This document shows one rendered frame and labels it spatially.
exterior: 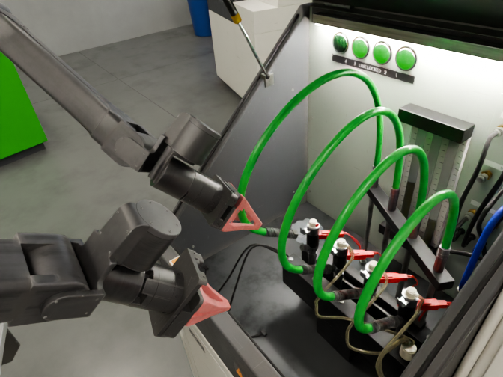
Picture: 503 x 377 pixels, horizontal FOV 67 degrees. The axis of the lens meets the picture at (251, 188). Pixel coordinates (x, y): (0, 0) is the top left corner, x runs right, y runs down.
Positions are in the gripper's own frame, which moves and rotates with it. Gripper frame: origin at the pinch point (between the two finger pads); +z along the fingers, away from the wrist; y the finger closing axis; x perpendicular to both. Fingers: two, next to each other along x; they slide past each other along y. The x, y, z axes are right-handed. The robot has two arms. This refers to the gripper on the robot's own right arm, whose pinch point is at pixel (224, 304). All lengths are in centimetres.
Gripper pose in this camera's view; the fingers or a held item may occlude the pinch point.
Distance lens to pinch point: 57.4
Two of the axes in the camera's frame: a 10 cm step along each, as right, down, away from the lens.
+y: 6.0, -7.7, -2.2
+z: 7.1, 3.7, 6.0
